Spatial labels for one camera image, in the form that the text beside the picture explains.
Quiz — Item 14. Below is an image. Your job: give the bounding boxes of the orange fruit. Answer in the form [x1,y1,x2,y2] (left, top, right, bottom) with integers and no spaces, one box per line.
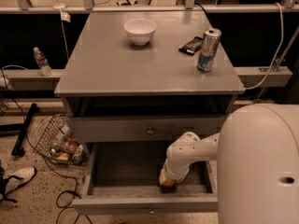
[164,179,176,188]

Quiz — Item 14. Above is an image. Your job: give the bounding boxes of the clear plastic water bottle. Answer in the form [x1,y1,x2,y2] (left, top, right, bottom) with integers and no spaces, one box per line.
[33,47,52,77]

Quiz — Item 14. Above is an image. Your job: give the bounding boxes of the white cable right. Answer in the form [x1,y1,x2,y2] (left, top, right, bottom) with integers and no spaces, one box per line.
[244,2,286,91]

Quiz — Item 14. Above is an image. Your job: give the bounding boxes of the closed grey upper drawer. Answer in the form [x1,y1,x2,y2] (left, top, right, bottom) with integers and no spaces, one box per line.
[68,116,226,143]

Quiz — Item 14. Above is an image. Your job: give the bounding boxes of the dark snack bar packet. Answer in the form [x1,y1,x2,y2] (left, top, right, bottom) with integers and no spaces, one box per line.
[178,36,203,56]

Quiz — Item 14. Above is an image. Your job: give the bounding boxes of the grey wooden drawer cabinet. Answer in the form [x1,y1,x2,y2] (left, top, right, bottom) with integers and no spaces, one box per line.
[54,10,246,156]

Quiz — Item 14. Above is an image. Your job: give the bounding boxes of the wire basket with items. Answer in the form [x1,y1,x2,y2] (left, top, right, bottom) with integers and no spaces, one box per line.
[36,113,87,165]

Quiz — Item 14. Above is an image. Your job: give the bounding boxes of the silver blue drink can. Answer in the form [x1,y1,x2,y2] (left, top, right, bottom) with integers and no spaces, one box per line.
[197,28,221,72]

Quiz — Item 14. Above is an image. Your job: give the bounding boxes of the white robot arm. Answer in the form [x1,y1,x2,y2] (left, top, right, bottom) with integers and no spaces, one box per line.
[159,104,299,224]

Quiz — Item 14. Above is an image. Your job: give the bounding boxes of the open grey middle drawer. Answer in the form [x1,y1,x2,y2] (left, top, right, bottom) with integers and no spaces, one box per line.
[72,142,218,215]

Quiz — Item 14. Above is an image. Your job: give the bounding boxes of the black metal stand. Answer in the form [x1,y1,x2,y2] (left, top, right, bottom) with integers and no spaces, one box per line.
[11,103,39,157]

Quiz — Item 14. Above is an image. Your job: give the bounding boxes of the black floor cable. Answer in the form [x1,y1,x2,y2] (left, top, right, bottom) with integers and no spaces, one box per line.
[0,64,93,224]

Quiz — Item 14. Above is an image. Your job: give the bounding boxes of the white desk lamp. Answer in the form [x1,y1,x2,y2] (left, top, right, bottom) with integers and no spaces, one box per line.
[53,0,71,58]

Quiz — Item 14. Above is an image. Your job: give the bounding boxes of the white ceramic bowl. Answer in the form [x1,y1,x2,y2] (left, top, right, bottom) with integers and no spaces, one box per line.
[124,19,157,46]

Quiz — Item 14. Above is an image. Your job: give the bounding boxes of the white shoe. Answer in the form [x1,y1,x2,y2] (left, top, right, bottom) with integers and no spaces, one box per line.
[5,166,36,193]

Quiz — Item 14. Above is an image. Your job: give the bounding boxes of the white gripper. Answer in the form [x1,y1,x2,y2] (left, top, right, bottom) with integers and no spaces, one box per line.
[159,159,189,187]

